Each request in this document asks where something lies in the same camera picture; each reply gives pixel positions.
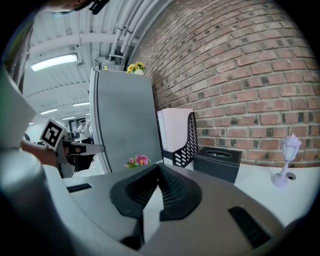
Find person's head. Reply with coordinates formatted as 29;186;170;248
48;0;91;14

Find lavender lantern lamp figurine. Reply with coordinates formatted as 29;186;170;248
271;133;303;189

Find grey refrigerator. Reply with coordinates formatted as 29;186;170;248
88;66;164;174

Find person's left forearm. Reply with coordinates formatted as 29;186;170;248
20;139;59;168

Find white ceiling pipe run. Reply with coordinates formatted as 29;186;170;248
108;0;161;60

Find white table top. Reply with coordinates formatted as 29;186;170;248
62;159;320;245

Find black head camera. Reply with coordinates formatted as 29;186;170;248
88;0;111;15

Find person's t-shirt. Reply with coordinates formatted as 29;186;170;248
0;66;49;201

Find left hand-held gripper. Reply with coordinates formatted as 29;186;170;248
39;118;106;179

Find yellow sunflowers in vase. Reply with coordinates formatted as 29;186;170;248
126;61;146;76

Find pink flowers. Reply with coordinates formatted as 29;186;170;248
123;154;152;169

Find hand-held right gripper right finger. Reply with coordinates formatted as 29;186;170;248
139;163;286;256

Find black perforated file holder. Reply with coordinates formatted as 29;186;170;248
159;111;199;168

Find black tissue box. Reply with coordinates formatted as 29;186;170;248
192;146;243;185

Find pink file box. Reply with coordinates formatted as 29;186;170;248
161;107;194;153
156;110;163;151

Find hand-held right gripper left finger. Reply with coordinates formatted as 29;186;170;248
62;163;161;252

